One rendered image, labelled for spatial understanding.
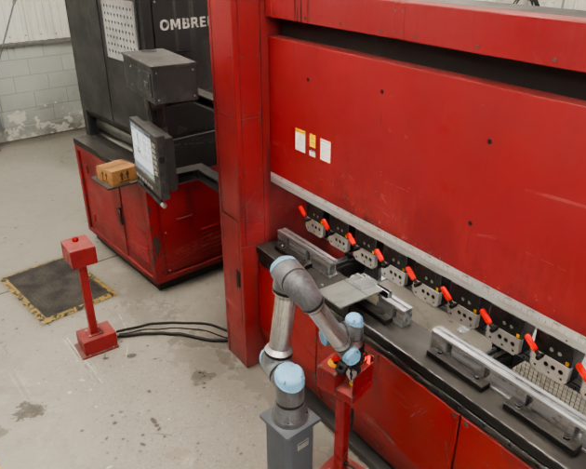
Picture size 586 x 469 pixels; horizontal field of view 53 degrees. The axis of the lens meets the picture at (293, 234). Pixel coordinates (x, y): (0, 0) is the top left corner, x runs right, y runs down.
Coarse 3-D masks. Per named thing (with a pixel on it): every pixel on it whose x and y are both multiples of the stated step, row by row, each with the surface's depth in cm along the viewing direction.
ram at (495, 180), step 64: (320, 64) 275; (384, 64) 241; (320, 128) 288; (384, 128) 251; (448, 128) 222; (512, 128) 200; (576, 128) 181; (320, 192) 302; (384, 192) 261; (448, 192) 230; (512, 192) 206; (576, 192) 186; (448, 256) 239; (512, 256) 213; (576, 256) 192; (576, 320) 198
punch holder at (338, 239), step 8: (336, 224) 298; (344, 224) 292; (336, 232) 299; (344, 232) 293; (352, 232) 293; (328, 240) 306; (336, 240) 301; (344, 240) 295; (344, 248) 297; (352, 248) 298
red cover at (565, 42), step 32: (288, 0) 280; (320, 0) 261; (352, 0) 245; (384, 0) 230; (416, 0) 227; (384, 32) 234; (416, 32) 221; (448, 32) 209; (480, 32) 198; (512, 32) 188; (544, 32) 180; (576, 32) 172; (544, 64) 182; (576, 64) 174
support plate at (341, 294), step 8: (352, 280) 292; (328, 288) 285; (336, 288) 285; (344, 288) 285; (352, 288) 285; (368, 288) 285; (376, 288) 285; (328, 296) 279; (336, 296) 279; (344, 296) 279; (352, 296) 279; (360, 296) 279; (368, 296) 280; (336, 304) 273; (344, 304) 273
